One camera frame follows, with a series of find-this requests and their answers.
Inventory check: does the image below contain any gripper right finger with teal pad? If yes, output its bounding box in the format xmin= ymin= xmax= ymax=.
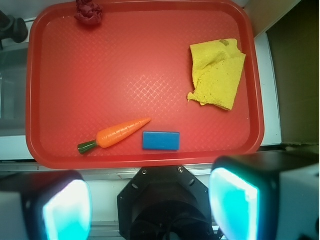
xmin=209 ymin=151 xmax=320 ymax=240

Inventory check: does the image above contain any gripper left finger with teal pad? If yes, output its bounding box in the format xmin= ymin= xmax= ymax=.
xmin=0 ymin=170 xmax=93 ymax=240

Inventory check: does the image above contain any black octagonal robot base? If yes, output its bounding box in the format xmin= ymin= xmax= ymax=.
xmin=117 ymin=166 xmax=219 ymax=240

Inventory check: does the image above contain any orange toy carrot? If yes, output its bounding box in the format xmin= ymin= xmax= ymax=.
xmin=77 ymin=117 xmax=152 ymax=155

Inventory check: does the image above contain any blue rectangular block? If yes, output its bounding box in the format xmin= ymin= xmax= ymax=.
xmin=142 ymin=131 xmax=181 ymax=151

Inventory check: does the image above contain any red plastic tray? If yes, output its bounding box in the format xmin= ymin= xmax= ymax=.
xmin=26 ymin=0 xmax=265 ymax=170

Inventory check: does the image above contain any yellow folded cloth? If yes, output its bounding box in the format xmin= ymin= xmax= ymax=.
xmin=187 ymin=38 xmax=246 ymax=111

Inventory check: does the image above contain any dark grey knob object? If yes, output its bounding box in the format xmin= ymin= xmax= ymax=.
xmin=0 ymin=11 xmax=29 ymax=51

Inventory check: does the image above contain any dark red crumpled object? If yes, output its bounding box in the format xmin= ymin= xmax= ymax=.
xmin=74 ymin=0 xmax=103 ymax=26

